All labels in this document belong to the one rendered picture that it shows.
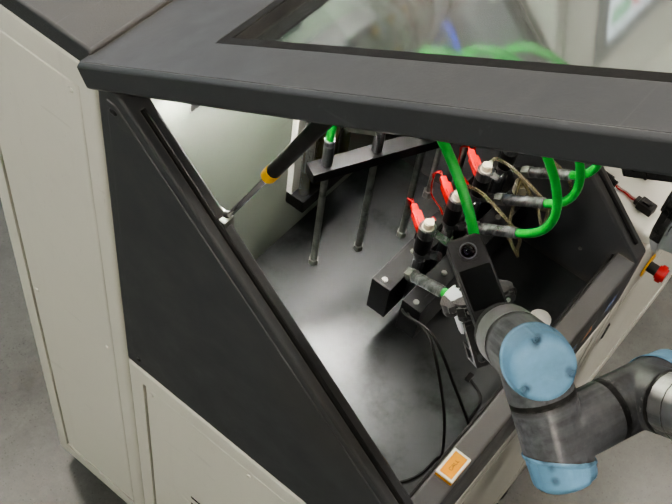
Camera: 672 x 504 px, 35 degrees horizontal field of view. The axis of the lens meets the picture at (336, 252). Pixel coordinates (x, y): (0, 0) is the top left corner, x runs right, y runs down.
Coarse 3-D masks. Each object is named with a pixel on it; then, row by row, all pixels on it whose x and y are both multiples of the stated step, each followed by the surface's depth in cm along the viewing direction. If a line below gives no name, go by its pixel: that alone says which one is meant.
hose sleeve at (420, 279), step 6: (414, 276) 156; (420, 276) 155; (426, 276) 155; (414, 282) 156; (420, 282) 154; (426, 282) 153; (432, 282) 152; (438, 282) 152; (426, 288) 153; (432, 288) 152; (438, 288) 150; (438, 294) 150
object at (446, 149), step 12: (324, 144) 167; (444, 144) 135; (444, 156) 135; (456, 168) 135; (456, 180) 135; (468, 192) 135; (468, 204) 135; (468, 216) 136; (468, 228) 136; (444, 288) 150
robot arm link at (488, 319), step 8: (504, 304) 125; (512, 304) 125; (488, 312) 125; (496, 312) 123; (504, 312) 122; (528, 312) 122; (488, 320) 123; (480, 328) 124; (488, 328) 122; (480, 336) 123; (480, 344) 124; (488, 360) 122
